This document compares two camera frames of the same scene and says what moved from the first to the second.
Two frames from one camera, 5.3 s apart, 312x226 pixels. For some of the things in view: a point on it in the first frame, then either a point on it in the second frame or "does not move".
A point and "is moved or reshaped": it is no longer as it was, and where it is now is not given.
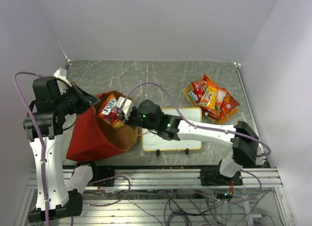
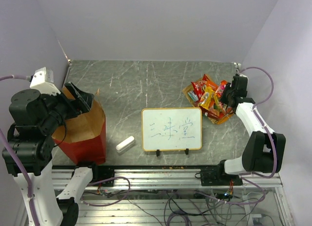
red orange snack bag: (200, 87) does not move
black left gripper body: (72, 100) does not move
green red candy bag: (193, 95) does not move
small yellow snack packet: (209, 98) does not move
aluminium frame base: (178, 197) does not move
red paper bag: (92, 139) is moved or reshaped
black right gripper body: (135, 119) to (226, 93)
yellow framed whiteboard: (152, 141) does not move
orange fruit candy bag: (108, 110) to (220, 90)
